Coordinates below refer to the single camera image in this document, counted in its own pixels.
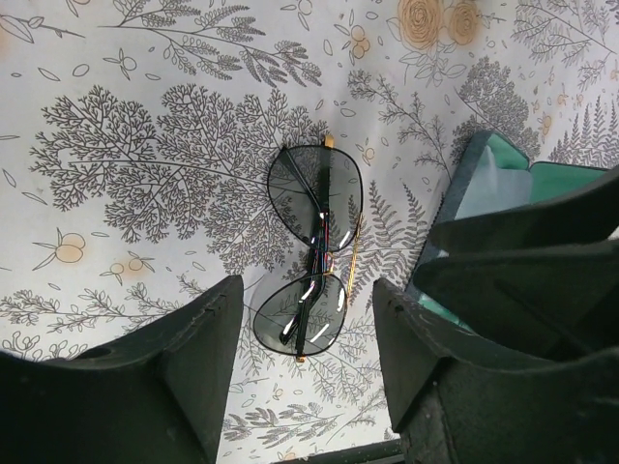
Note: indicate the light blue cloth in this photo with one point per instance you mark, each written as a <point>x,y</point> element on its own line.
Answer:
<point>494,189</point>

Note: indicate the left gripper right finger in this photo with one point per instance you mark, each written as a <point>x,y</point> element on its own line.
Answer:
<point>456,397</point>

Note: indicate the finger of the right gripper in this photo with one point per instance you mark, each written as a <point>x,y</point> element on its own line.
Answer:
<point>584,216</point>
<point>547,302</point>

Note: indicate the floral table mat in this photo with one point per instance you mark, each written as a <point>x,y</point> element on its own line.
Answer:
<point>136,139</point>

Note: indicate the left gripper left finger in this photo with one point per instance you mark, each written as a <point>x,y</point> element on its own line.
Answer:
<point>156,395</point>

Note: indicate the grey-blue glasses case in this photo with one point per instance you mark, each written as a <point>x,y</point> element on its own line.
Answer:
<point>550,179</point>

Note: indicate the black gold aviator sunglasses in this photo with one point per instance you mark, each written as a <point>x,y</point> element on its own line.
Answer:
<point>317,193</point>

